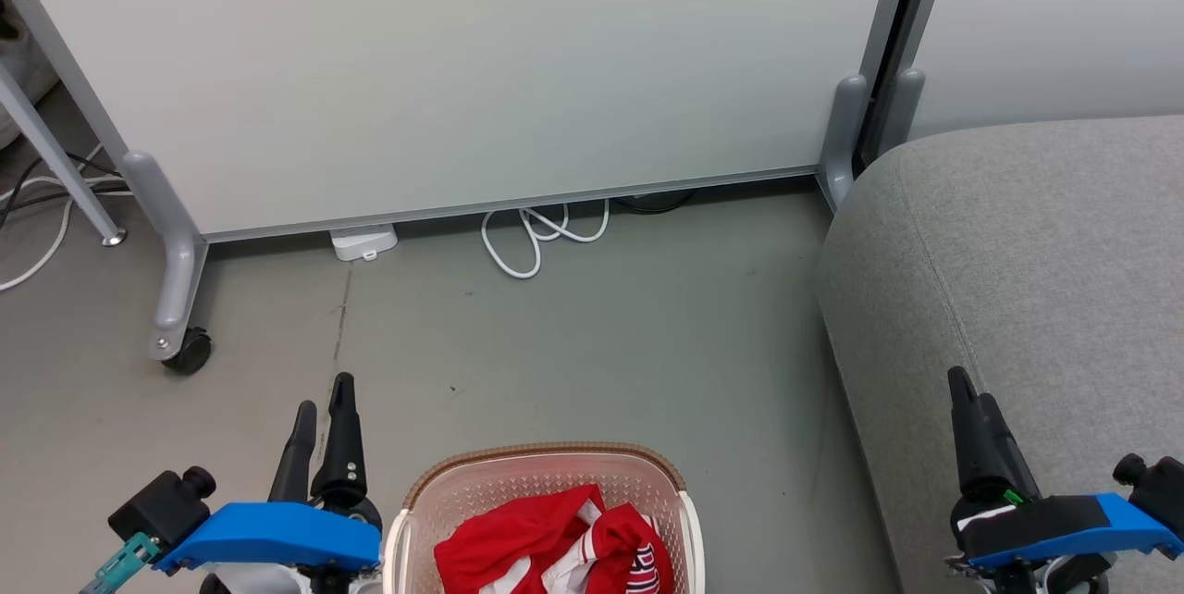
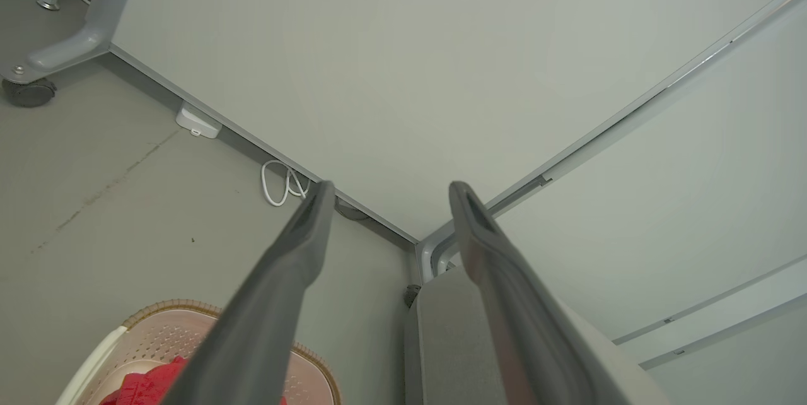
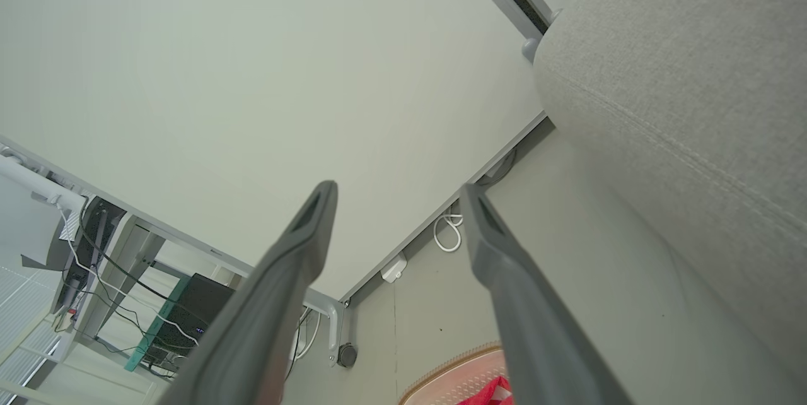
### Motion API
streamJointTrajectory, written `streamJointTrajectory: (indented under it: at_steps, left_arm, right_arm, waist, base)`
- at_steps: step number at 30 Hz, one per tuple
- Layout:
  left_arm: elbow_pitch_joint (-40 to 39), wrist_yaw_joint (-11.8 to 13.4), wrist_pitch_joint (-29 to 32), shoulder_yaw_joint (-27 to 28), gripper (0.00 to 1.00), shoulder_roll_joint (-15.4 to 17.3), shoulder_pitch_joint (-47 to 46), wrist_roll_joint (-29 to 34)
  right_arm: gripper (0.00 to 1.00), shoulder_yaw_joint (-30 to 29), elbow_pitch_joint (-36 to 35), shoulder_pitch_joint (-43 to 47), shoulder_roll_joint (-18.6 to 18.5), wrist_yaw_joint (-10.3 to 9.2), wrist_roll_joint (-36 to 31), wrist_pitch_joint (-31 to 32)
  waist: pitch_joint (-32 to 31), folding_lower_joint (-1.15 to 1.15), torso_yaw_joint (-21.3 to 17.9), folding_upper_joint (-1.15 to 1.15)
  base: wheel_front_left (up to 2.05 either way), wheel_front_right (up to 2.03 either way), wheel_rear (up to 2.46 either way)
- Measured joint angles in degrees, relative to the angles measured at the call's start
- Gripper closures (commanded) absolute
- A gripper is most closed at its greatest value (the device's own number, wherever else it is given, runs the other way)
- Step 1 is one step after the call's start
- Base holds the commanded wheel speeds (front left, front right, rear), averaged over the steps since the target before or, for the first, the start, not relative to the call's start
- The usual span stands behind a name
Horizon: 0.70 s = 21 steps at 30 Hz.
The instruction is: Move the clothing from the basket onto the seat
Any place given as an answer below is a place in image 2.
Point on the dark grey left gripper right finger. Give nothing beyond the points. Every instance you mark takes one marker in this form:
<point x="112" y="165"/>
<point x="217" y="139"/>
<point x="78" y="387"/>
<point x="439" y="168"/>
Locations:
<point x="523" y="329"/>

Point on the wide white partition panel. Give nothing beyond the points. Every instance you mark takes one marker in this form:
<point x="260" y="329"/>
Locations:
<point x="410" y="64"/>

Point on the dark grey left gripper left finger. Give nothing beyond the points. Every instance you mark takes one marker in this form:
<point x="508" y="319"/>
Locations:
<point x="265" y="329"/>

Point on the grey partition foot with caster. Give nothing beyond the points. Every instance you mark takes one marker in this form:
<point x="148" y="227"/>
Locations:
<point x="94" y="33"/>

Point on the white power adapter box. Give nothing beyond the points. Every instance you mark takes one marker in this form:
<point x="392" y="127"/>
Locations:
<point x="197" y="121"/>

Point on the red jersey with white trim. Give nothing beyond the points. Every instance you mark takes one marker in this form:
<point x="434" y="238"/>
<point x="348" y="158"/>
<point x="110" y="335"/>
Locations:
<point x="142" y="389"/>

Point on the grey fabric sofa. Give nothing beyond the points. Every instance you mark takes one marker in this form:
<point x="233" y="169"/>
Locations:
<point x="441" y="342"/>

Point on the cream perforated laundry basket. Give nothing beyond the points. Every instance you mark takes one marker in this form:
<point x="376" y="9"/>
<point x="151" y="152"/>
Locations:
<point x="170" y="329"/>

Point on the narrow white partition panel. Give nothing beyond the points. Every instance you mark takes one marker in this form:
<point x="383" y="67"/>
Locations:
<point x="662" y="203"/>

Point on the black caster wheel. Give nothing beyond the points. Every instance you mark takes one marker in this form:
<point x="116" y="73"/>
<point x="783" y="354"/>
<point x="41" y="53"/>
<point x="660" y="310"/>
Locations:
<point x="28" y="93"/>
<point x="411" y="294"/>

